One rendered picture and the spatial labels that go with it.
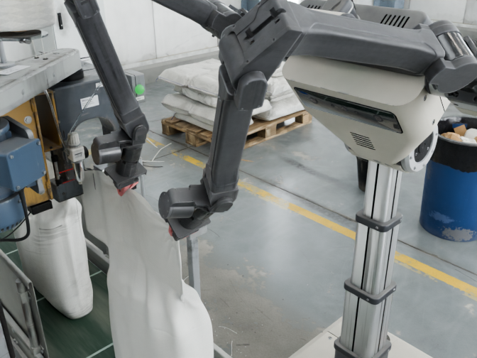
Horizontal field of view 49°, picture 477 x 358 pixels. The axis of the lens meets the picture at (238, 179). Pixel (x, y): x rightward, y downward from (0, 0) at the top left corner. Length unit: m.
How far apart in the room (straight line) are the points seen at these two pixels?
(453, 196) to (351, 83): 2.10
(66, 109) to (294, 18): 0.92
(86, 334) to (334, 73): 1.33
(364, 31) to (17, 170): 0.77
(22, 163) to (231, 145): 0.50
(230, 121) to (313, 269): 2.18
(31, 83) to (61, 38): 3.98
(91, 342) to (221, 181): 1.16
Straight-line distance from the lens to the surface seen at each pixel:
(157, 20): 6.58
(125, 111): 1.29
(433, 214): 3.38
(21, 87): 1.29
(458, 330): 2.76
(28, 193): 1.55
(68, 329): 2.11
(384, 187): 1.52
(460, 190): 3.24
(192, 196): 1.08
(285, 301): 2.74
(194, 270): 1.88
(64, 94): 1.51
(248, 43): 0.74
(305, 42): 0.75
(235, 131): 0.88
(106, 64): 1.22
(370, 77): 1.23
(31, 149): 1.23
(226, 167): 0.97
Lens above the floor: 1.73
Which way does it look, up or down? 26 degrees down
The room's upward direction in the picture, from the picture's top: straight up
